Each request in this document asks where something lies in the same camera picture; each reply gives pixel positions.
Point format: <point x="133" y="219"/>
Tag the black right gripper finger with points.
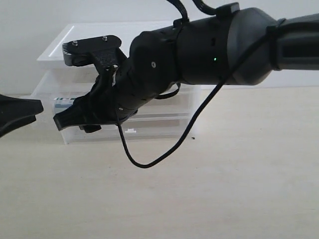
<point x="89" y="114"/>

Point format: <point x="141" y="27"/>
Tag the clear middle wide drawer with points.
<point x="182" y="103"/>

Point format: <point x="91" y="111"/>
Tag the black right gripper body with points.
<point x="113" y="85"/>

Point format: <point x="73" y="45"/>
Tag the clear bottom wide drawer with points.
<point x="132" y="129"/>

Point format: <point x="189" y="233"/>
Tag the white medicine bottle teal label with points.
<point x="60" y="104"/>

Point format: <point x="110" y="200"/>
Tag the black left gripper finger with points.
<point x="16" y="113"/>

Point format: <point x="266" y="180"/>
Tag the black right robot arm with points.
<point x="240" y="47"/>

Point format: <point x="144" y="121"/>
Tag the clear wide drawer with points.
<point x="132" y="129"/>
<point x="182" y="103"/>

